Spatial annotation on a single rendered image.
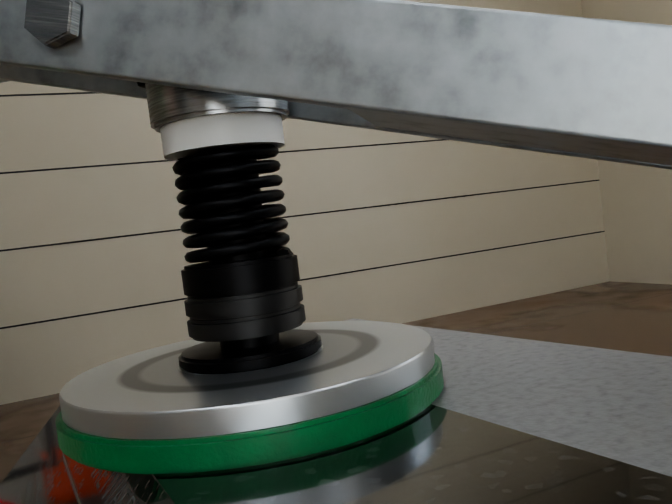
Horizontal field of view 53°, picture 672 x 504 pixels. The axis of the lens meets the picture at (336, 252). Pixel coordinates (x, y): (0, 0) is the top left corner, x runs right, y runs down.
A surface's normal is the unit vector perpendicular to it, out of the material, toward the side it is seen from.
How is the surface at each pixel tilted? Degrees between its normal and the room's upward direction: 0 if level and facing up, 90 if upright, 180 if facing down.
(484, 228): 90
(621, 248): 90
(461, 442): 0
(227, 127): 90
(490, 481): 0
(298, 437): 90
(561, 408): 0
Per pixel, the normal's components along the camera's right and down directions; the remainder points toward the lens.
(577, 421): -0.12, -0.99
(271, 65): -0.22, 0.08
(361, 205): 0.41, 0.00
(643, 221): -0.90, 0.13
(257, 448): 0.10, 0.04
